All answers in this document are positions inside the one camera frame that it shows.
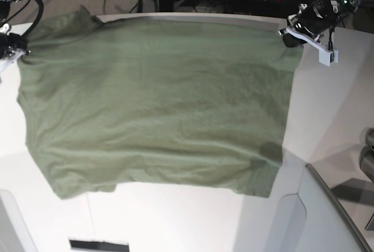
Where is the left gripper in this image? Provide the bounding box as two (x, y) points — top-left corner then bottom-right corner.
(278, 4), (333, 51)

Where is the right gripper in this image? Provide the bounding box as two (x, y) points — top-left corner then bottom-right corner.
(1, 33), (29, 72)

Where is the green t-shirt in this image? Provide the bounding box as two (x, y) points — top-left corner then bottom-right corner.
(18, 8), (303, 199)

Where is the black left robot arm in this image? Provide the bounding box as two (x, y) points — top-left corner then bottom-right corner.
(279, 0), (360, 50)

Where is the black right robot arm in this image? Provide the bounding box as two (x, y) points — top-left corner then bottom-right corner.
(1, 0), (44, 71)

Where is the grey metal cylinder stand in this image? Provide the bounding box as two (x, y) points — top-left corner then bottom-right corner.
(359, 128), (374, 182)

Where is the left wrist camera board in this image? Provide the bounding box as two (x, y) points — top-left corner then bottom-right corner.
(318, 49), (339, 67)

